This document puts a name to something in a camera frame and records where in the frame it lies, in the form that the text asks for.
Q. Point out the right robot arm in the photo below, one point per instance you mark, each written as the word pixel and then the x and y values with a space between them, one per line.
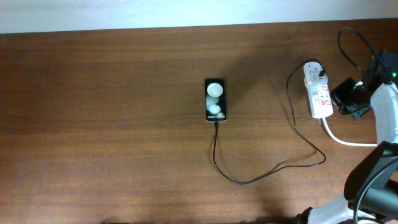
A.
pixel 370 194

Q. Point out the white power strip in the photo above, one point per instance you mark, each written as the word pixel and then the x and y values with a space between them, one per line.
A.
pixel 320 101

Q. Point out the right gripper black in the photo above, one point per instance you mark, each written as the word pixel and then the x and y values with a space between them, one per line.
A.
pixel 337 94

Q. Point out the black smartphone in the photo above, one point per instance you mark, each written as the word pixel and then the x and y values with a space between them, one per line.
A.
pixel 215 100

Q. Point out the white charger plug adapter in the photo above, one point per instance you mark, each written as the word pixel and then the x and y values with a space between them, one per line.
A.
pixel 314 75

